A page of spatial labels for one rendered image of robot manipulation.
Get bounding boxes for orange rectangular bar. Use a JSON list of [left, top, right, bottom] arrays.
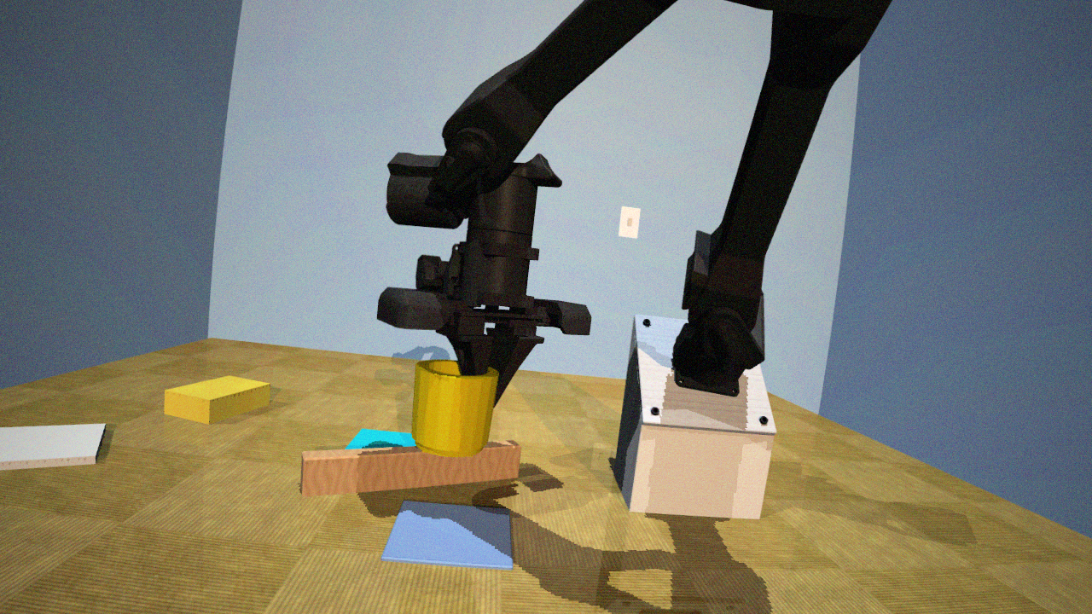
[[300, 440, 521, 497]]

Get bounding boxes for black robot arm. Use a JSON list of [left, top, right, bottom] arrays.
[[385, 0, 892, 397]]

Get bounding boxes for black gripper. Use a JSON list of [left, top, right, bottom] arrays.
[[377, 229, 591, 408]]

